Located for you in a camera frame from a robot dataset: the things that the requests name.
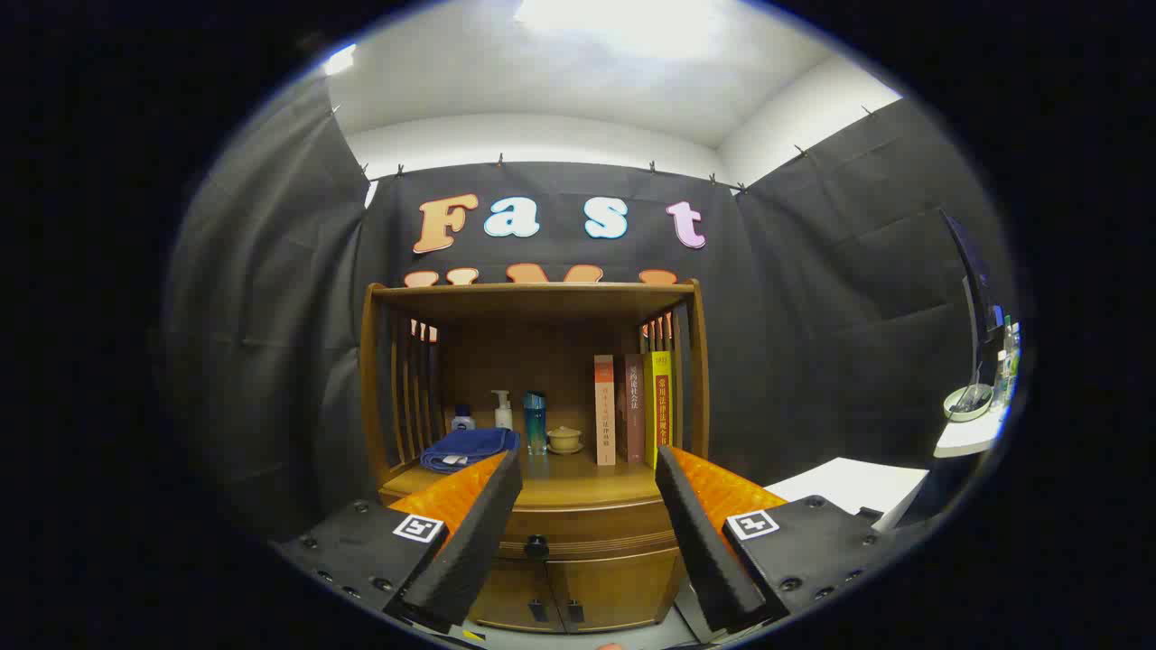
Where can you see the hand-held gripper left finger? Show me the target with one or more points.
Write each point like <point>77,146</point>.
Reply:
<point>470,542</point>

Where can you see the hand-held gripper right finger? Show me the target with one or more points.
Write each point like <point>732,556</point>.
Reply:
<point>704,542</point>

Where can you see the wooden drawer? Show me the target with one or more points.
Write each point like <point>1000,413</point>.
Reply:
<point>614,528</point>

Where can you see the wooden countertop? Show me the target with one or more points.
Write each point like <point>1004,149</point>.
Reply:
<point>578,483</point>

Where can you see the wooden cabinet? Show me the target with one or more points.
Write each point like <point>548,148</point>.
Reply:
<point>542,302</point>

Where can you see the folded blue towel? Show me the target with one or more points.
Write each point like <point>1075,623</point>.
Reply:
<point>465,447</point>

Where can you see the small blue-capped bottle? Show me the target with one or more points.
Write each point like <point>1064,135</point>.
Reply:
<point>463,421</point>

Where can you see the white pump bottle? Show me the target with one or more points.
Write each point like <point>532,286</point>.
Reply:
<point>503,415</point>

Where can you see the blue glass bottle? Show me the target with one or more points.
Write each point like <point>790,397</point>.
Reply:
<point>536,424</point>

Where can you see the yellow lidded teacup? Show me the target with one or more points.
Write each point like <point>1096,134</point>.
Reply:
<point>564,440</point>

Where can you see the yellow book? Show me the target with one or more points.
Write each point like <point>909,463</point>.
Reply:
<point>661,406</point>

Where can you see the brown book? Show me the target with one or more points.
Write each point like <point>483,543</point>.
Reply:
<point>632,411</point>

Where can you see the white table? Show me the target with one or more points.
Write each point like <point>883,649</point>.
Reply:
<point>849,487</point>

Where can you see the beige book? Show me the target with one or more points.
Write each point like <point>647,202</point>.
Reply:
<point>604,415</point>

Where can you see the white side shelf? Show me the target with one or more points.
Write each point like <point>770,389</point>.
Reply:
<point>971,438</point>

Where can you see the green bowl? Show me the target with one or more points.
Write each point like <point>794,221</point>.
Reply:
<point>966,408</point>

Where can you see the clear bottles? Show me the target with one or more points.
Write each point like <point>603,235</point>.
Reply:
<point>1007,366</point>

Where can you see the dark monitor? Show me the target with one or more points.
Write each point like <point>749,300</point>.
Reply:
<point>971,271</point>

